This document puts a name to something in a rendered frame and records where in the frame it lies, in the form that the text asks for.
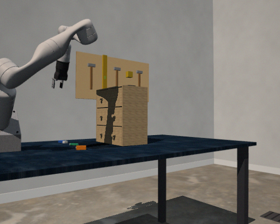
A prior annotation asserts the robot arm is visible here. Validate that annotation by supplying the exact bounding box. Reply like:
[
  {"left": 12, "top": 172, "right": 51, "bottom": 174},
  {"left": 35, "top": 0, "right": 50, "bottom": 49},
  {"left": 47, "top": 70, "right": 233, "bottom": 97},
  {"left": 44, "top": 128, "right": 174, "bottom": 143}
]
[{"left": 0, "top": 19, "right": 98, "bottom": 129}]

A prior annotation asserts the small wooden chest of drawers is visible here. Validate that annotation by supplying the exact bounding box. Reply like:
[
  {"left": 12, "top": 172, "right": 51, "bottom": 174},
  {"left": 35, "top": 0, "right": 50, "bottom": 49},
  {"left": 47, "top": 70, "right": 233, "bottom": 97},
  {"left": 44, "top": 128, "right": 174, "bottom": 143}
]
[{"left": 96, "top": 85, "right": 147, "bottom": 146}]

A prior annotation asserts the orange rectangular block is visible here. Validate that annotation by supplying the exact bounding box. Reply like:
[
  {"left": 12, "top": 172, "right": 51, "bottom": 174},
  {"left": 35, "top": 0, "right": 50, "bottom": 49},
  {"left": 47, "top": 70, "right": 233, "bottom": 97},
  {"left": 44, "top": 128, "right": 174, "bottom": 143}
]
[{"left": 76, "top": 145, "right": 86, "bottom": 150}]

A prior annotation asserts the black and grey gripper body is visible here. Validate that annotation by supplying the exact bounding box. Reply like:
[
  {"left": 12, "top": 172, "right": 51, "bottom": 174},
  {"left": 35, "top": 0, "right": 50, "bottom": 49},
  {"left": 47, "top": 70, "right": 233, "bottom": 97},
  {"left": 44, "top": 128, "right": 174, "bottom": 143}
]
[{"left": 54, "top": 54, "right": 70, "bottom": 80}]

